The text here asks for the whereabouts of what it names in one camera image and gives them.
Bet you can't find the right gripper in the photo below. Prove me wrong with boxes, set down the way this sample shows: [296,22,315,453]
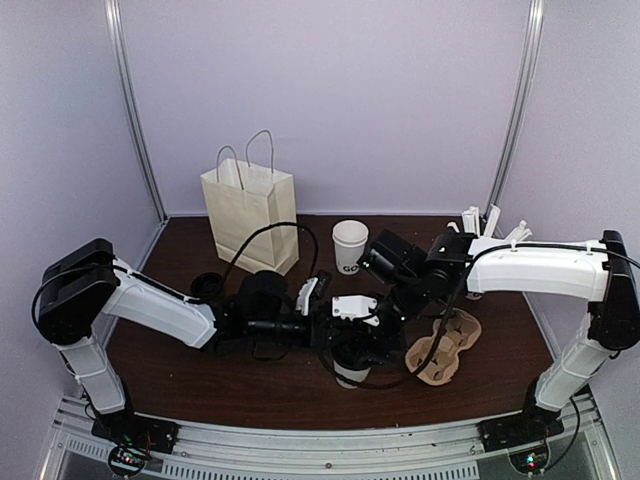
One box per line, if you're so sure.
[353,274,429,370]

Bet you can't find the white paper cup stack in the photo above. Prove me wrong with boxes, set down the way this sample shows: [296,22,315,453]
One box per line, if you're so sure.
[332,219,369,276]

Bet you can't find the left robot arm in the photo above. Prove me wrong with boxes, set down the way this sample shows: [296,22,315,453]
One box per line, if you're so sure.
[31,238,332,444]

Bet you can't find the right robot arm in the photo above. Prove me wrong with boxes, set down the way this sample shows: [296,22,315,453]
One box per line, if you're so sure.
[358,230,639,442]

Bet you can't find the cardboard cup carrier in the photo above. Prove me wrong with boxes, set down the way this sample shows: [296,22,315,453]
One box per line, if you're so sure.
[405,308,482,386]

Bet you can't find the white wrapped stirrers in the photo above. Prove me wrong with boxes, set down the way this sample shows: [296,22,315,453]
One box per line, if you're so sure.
[447,204,532,242]

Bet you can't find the black cup lid stack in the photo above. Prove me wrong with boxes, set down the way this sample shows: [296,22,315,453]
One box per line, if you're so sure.
[190,272,223,299]

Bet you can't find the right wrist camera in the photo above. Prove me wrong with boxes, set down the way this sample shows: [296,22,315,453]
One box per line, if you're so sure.
[331,295,380,327]

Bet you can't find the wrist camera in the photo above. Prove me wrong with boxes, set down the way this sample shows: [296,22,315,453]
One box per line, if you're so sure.
[295,270,333,316]
[331,295,380,327]

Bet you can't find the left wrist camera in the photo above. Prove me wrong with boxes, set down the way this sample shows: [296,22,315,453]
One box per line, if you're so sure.
[295,270,333,316]

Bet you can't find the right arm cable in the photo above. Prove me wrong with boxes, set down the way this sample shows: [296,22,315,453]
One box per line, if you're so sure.
[319,244,481,391]

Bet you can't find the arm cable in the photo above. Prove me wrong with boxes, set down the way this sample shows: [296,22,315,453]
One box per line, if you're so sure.
[319,244,481,391]
[29,222,321,331]

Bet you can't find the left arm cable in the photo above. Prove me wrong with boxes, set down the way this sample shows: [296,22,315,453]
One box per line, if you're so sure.
[29,222,321,331]

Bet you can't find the front aluminium rail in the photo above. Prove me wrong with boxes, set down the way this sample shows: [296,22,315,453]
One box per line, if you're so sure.
[35,394,622,479]

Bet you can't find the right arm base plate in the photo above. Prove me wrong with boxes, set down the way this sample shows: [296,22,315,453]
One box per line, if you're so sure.
[478,413,564,476]

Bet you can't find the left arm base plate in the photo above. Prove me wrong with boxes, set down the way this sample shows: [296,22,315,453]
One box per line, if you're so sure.
[91,415,179,478]

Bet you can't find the right aluminium frame post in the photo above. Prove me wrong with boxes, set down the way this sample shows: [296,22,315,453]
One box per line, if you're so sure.
[486,0,545,211]

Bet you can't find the aluminium frame post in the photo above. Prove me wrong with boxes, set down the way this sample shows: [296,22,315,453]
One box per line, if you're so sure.
[486,0,545,211]
[104,0,168,223]

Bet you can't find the left aluminium frame post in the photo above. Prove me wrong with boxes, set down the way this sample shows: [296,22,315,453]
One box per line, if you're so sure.
[104,0,168,223]

